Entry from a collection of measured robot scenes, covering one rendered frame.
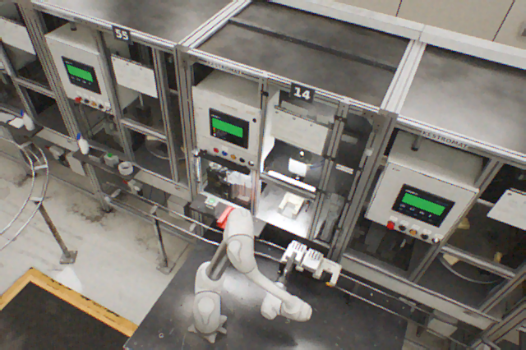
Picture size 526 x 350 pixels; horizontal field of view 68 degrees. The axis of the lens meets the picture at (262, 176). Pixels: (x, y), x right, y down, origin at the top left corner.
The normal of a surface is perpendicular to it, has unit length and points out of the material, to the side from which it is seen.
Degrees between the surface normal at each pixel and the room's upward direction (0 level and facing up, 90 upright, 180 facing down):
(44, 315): 0
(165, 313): 0
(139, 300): 0
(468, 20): 90
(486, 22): 90
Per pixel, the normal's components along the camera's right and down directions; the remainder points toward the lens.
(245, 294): 0.06, -0.68
